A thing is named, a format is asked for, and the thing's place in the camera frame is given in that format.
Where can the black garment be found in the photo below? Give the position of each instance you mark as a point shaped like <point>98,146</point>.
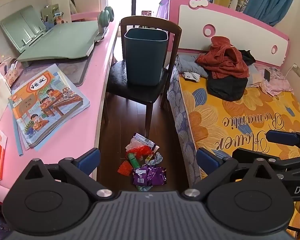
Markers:
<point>248,57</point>

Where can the red jacket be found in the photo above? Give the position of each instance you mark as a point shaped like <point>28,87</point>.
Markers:
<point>222,57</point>

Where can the green tube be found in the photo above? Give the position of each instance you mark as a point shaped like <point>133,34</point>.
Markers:
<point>133,160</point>

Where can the green book holder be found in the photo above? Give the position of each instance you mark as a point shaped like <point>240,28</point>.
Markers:
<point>22,27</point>

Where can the green tilting desk board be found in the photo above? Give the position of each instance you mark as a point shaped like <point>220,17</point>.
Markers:
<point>65,40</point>

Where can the black phone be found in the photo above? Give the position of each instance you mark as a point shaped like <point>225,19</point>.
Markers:
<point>267,75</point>

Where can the lilac hanging garment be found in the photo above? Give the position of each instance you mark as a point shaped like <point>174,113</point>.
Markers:
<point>165,5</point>

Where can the patterned tissue box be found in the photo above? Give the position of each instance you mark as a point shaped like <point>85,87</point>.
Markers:
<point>12,74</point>

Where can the crumpled grey paper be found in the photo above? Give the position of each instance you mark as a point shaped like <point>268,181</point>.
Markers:
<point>157,158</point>

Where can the teal plastic bin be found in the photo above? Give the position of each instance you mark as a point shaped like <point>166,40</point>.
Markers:
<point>145,60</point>

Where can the red plastic bag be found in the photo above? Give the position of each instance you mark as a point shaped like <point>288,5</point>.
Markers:
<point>141,151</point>

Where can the pink cloth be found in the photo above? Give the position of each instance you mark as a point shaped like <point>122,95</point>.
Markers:
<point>275,85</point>

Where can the light blue ruler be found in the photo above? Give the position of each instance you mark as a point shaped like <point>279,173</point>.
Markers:
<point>18,137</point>

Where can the bed with floral sheet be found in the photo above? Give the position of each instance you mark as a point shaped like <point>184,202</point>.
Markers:
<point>215,112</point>

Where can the light green wrapper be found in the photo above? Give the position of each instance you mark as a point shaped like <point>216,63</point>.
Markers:
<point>143,188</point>

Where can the grey pillow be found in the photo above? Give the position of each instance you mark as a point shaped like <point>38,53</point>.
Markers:
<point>190,63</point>

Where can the light blue book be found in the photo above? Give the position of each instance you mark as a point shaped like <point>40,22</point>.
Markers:
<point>40,145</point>

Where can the green round desk lamp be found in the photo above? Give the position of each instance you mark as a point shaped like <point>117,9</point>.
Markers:
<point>105,17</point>

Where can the pink and white headboard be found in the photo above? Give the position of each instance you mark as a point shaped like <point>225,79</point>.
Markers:
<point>235,27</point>

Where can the black clothing bundle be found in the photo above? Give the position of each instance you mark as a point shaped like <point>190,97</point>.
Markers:
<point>227,88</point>

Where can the orange mesh net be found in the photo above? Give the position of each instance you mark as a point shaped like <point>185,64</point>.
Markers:
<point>125,168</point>

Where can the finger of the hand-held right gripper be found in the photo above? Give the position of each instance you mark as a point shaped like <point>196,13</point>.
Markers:
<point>281,138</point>
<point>245,153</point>

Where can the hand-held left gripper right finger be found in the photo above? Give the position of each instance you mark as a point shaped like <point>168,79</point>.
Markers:
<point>207,160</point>

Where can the dark wooden chair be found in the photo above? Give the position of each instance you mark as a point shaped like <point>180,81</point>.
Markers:
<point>130,90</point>

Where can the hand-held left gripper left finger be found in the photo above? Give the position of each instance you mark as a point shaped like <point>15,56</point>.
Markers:
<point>90,158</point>

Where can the purple snack wrapper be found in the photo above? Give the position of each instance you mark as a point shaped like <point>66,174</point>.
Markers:
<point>150,176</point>

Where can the illustrated textbook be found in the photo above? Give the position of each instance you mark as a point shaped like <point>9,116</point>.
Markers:
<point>47,100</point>

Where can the desk organiser with pens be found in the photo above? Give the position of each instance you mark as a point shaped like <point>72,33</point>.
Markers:
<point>51,15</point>

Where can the wall socket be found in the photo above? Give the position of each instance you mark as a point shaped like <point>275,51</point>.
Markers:
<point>298,70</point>

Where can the cream stick packet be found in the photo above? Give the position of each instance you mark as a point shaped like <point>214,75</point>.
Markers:
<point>150,158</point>

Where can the pink desk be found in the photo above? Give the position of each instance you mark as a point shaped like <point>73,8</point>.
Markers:
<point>72,130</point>

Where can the small white patterned cloth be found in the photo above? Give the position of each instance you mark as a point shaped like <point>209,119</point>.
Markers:
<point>192,76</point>

